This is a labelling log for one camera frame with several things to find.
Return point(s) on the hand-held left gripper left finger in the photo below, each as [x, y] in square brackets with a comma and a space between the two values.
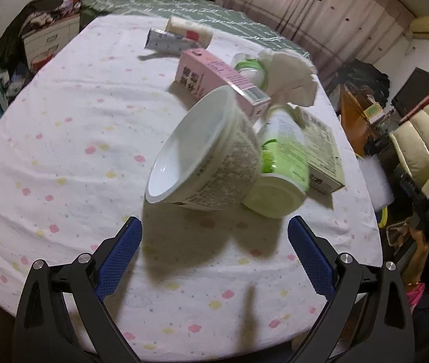
[120, 255]

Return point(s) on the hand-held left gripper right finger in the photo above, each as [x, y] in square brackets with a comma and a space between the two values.
[311, 255]

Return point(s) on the yellow rimmed trash bin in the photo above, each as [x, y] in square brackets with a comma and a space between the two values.
[381, 217]

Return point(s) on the beige printed box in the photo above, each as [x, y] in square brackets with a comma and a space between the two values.
[324, 151]

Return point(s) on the green labelled plastic bottle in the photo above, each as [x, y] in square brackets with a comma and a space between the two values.
[286, 147]

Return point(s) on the white paper bowl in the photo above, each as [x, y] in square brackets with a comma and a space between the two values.
[199, 147]

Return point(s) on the white tissue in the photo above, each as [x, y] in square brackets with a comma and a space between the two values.
[290, 75]

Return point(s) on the small green capped bottle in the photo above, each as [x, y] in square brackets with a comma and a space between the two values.
[250, 70]

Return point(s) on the pink carton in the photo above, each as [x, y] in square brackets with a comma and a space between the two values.
[206, 70]

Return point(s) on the grey dotted box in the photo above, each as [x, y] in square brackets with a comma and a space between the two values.
[161, 41]

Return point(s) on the white pink-spotted bottle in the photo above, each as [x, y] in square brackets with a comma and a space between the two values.
[188, 28]

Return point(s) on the pink cloth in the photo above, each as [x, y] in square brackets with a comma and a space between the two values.
[415, 295]

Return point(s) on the black television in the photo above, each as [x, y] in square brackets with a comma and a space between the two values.
[418, 90]

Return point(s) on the green packet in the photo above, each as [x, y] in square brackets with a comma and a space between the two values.
[374, 111]

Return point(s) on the white floral tablecloth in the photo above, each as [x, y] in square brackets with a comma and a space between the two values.
[67, 158]

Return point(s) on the wooden dresser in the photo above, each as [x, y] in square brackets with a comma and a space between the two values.
[350, 121]

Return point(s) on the cream air conditioner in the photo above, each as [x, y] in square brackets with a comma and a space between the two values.
[424, 26]

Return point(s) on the red bag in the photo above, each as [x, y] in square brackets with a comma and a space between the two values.
[42, 62]

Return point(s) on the white nightstand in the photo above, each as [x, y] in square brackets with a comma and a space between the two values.
[48, 37]

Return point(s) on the dark clothes pile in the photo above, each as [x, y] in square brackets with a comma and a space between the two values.
[36, 11]

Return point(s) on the bed with green cover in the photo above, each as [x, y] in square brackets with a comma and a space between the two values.
[184, 2]

